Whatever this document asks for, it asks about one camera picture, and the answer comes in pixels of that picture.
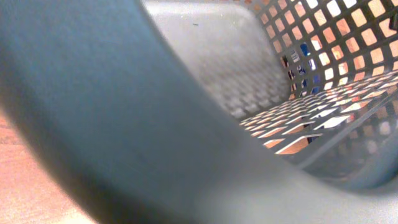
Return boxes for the grey plastic lattice basket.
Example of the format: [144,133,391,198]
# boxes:
[1,0,397,223]

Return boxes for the blue Kleenex tissue pack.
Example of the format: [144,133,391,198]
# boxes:
[287,42,319,96]

